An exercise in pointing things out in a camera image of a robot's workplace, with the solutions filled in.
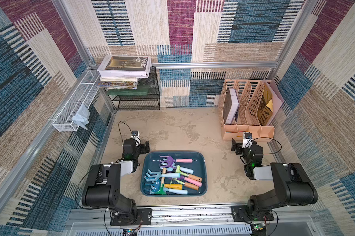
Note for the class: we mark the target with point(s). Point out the yellow black magazine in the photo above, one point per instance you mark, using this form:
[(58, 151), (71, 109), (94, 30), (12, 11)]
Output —
[(265, 109)]

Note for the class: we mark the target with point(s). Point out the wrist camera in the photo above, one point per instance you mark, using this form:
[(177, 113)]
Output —
[(136, 135), (247, 140)]

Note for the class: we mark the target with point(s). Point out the green folder on shelf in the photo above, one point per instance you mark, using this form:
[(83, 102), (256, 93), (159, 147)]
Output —
[(139, 91)]

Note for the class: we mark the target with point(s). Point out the pink folder in organizer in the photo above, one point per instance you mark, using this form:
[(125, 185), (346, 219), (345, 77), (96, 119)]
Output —
[(277, 99)]

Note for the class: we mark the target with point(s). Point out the white book in organizer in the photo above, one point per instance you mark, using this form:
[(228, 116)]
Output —
[(231, 105)]

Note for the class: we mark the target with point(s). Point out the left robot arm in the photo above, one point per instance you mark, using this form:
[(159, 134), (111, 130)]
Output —
[(102, 188)]

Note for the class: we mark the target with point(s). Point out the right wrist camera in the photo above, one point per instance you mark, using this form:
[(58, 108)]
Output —
[(247, 140)]

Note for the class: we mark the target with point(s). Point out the white folio book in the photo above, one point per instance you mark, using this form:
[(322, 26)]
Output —
[(125, 66)]

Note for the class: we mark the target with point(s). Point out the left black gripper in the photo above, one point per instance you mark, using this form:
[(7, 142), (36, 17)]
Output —
[(142, 151)]

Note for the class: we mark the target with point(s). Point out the purple rake pink handle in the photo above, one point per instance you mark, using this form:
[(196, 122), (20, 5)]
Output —
[(168, 161)]

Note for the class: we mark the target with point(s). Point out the purple trowel pink handle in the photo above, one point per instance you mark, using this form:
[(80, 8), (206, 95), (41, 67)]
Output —
[(197, 183)]

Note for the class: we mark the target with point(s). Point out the light blue fork rake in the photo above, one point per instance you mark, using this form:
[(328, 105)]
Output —
[(154, 176)]

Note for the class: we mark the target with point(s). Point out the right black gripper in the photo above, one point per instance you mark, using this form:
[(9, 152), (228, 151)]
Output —
[(235, 146)]

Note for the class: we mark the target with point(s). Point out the peach file organizer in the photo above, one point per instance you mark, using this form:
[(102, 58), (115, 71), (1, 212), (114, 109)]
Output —
[(249, 94)]

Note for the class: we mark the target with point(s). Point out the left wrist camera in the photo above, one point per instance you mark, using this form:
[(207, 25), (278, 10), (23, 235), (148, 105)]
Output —
[(136, 135)]

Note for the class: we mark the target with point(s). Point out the crumpled white cloth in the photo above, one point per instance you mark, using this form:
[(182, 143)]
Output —
[(81, 118)]

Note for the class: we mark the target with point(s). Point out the black wire shelf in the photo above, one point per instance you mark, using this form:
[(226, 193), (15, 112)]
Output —
[(145, 97)]

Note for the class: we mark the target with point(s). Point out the teal plastic storage box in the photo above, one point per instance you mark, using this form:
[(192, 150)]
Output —
[(152, 163)]

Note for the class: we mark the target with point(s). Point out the stack of magazines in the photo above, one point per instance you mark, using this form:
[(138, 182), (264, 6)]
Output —
[(117, 83)]

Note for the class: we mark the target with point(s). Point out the green rake wooden handle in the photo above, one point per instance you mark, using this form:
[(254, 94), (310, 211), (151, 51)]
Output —
[(161, 190)]

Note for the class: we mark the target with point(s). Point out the white wire basket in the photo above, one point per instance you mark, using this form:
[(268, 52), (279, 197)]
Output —
[(84, 93)]

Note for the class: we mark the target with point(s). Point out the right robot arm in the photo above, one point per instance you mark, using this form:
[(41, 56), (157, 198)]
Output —
[(291, 184)]

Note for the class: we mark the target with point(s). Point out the blue fork yellow handle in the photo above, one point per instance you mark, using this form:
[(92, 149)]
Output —
[(152, 187)]

